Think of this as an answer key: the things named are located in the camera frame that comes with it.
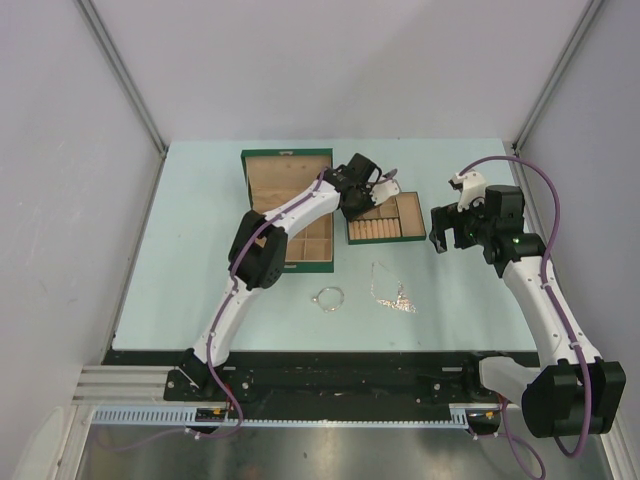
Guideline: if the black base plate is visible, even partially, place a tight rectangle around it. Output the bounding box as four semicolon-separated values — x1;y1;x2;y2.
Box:
102;349;546;436

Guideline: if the aluminium front rail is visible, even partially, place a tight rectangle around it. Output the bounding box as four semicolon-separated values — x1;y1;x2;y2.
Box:
72;365;172;405

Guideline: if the silver chain necklace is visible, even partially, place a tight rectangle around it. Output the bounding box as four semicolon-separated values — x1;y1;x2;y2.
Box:
370;260;419;315

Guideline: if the aluminium frame post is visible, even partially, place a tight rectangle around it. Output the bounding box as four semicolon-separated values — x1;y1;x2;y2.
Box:
511;0;609;155
73;0;168;159

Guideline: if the aluminium frame post right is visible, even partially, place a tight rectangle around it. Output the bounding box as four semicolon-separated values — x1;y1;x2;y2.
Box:
511;0;609;155

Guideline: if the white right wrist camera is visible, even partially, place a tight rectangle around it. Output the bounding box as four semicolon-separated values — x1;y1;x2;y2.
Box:
449;170;487;212

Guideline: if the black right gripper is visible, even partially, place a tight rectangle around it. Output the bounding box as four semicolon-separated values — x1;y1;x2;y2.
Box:
429;192;494;254

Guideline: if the silver bangle bracelet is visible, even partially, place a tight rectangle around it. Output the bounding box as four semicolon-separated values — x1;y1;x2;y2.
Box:
312;286;347;314

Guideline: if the aluminium frame post left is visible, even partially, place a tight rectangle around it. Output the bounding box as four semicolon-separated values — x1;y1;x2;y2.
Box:
73;0;168;159

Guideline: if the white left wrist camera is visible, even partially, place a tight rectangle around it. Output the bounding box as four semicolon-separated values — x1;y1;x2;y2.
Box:
370;179;401;206

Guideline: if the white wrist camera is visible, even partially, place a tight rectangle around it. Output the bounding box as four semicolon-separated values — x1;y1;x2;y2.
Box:
449;170;487;212
370;179;401;206

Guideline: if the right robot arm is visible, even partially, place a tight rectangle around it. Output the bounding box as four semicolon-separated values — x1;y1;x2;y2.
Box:
429;181;626;438

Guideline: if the slotted cable duct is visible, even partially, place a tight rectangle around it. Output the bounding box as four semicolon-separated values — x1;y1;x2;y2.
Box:
93;403;500;428

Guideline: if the green jewelry box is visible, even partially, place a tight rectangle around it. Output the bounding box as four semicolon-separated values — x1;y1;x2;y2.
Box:
241;148;339;273

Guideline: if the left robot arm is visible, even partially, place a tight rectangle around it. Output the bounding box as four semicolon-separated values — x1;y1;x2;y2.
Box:
178;153;399;400

